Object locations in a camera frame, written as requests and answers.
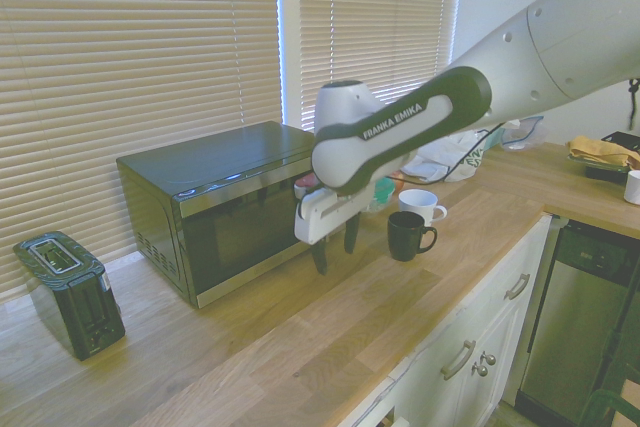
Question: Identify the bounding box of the dark green tray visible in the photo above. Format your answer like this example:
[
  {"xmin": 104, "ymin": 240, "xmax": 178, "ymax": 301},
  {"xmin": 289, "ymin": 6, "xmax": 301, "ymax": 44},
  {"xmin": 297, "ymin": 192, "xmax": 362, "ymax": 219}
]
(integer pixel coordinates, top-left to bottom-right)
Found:
[{"xmin": 566, "ymin": 152, "xmax": 633, "ymax": 185}]

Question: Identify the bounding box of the microwave door with handle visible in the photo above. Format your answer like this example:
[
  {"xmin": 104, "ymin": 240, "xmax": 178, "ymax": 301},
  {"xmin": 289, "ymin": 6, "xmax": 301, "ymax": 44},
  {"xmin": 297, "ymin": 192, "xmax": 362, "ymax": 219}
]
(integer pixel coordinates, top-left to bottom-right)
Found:
[{"xmin": 173, "ymin": 177, "xmax": 302, "ymax": 310}]

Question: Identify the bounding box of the white plastic shopping bag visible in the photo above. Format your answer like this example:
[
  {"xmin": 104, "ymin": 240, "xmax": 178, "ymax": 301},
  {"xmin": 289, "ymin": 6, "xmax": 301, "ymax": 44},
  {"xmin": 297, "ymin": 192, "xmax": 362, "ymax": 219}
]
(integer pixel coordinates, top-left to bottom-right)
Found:
[{"xmin": 402, "ymin": 128, "xmax": 494, "ymax": 185}]

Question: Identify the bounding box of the black toaster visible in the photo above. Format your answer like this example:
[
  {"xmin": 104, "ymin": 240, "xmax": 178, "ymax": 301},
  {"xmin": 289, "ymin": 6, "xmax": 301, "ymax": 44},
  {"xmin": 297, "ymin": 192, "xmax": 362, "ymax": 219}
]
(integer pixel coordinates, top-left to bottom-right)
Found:
[{"xmin": 12, "ymin": 230, "xmax": 127, "ymax": 362}]

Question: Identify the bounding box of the silver drawer handle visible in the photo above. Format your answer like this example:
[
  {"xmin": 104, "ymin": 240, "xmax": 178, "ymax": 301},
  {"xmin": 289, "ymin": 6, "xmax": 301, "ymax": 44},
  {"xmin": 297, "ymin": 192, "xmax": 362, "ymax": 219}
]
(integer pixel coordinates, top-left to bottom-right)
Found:
[
  {"xmin": 439, "ymin": 339, "xmax": 478, "ymax": 381},
  {"xmin": 503, "ymin": 272, "xmax": 532, "ymax": 302}
]

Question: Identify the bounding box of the white cup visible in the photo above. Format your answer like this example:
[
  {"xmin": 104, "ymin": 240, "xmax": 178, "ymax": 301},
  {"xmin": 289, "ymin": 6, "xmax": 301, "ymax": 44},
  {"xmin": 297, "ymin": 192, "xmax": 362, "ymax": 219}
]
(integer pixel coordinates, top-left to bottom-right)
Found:
[{"xmin": 623, "ymin": 170, "xmax": 640, "ymax": 206}]

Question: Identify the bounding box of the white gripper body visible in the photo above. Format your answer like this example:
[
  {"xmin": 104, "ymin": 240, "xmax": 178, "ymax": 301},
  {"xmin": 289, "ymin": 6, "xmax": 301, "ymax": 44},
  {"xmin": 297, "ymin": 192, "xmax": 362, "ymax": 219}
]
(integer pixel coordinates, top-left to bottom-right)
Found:
[{"xmin": 293, "ymin": 181, "xmax": 376, "ymax": 247}]

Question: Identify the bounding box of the white kitchen cabinet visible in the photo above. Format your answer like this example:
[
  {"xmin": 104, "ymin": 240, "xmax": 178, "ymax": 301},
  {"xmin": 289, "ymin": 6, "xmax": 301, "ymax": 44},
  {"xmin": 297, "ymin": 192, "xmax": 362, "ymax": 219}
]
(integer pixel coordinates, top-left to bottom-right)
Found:
[{"xmin": 344, "ymin": 214, "xmax": 554, "ymax": 427}]

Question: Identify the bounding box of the white ceramic mug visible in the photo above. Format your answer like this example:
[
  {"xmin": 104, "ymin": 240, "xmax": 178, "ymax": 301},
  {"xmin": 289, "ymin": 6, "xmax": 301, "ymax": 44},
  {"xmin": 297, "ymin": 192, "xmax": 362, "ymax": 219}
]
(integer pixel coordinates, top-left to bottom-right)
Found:
[{"xmin": 397, "ymin": 189, "xmax": 448, "ymax": 228}]

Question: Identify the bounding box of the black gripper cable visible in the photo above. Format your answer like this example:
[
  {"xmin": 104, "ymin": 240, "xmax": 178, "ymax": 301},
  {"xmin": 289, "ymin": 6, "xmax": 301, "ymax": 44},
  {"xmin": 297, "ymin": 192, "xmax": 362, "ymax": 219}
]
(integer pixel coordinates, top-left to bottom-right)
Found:
[{"xmin": 397, "ymin": 120, "xmax": 507, "ymax": 185}]

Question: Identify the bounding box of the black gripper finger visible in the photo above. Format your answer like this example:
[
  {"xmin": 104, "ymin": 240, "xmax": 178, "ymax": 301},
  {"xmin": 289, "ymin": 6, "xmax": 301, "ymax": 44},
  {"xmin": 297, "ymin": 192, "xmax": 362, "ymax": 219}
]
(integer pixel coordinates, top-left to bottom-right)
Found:
[
  {"xmin": 310, "ymin": 238, "xmax": 332, "ymax": 277},
  {"xmin": 342, "ymin": 214, "xmax": 362, "ymax": 255}
]

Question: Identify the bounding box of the black box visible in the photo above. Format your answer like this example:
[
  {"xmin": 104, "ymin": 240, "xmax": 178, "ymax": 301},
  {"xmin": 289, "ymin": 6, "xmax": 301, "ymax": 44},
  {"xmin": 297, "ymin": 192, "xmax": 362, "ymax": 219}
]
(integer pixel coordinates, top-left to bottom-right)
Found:
[{"xmin": 599, "ymin": 130, "xmax": 640, "ymax": 155}]

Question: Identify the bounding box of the yellow cloth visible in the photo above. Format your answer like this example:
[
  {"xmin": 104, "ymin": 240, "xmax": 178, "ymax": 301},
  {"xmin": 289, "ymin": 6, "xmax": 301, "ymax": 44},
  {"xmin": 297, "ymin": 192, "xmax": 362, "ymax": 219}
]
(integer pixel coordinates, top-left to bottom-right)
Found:
[{"xmin": 567, "ymin": 134, "xmax": 640, "ymax": 169}]

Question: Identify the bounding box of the clear zip bag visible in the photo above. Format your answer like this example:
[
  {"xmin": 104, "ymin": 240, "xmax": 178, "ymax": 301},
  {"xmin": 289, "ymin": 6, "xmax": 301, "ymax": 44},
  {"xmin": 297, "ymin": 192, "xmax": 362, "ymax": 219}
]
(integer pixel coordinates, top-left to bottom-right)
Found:
[{"xmin": 499, "ymin": 115, "xmax": 544, "ymax": 151}]

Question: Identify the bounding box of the stainless steel dishwasher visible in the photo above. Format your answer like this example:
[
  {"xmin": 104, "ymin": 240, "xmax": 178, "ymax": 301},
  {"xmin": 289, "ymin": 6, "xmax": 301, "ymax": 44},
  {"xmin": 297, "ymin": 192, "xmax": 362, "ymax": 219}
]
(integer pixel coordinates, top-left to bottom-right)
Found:
[{"xmin": 514, "ymin": 219, "xmax": 640, "ymax": 419}]

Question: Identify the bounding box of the black ceramic mug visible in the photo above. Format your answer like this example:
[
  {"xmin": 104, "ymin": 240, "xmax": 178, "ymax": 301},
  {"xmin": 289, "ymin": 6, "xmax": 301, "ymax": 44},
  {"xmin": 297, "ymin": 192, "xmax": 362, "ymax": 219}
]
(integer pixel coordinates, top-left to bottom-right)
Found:
[{"xmin": 387, "ymin": 210, "xmax": 439, "ymax": 263}]

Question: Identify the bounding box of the black hanging cord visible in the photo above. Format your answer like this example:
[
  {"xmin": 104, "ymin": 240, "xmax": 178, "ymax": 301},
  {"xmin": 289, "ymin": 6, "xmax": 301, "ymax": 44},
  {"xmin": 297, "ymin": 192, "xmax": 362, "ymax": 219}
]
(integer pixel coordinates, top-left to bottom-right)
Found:
[{"xmin": 626, "ymin": 77, "xmax": 640, "ymax": 131}]

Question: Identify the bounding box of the black stainless microwave oven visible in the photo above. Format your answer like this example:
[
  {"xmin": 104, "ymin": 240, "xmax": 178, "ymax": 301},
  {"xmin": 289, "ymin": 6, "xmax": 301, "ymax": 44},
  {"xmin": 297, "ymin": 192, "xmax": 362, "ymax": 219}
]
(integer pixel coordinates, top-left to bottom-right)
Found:
[{"xmin": 115, "ymin": 120, "xmax": 321, "ymax": 311}]

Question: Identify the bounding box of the beige window blind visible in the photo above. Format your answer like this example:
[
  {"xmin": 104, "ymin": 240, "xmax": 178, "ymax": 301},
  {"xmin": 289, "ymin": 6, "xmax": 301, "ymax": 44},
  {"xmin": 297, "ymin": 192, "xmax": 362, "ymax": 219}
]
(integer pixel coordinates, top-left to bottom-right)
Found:
[
  {"xmin": 297, "ymin": 0, "xmax": 464, "ymax": 135},
  {"xmin": 0, "ymin": 0, "xmax": 282, "ymax": 305}
]

